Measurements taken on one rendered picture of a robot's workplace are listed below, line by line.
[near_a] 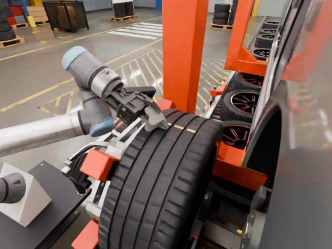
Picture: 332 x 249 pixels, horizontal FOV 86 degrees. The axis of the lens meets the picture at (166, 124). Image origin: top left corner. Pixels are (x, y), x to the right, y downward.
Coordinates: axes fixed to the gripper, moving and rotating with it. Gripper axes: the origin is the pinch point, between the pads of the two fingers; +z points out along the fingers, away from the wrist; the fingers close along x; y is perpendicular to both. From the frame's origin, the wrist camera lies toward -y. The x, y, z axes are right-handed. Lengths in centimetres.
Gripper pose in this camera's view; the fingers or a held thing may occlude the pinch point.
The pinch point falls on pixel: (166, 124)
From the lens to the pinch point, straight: 57.1
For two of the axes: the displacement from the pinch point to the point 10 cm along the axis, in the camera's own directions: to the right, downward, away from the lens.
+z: 7.8, 6.2, -0.2
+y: -4.6, 5.7, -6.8
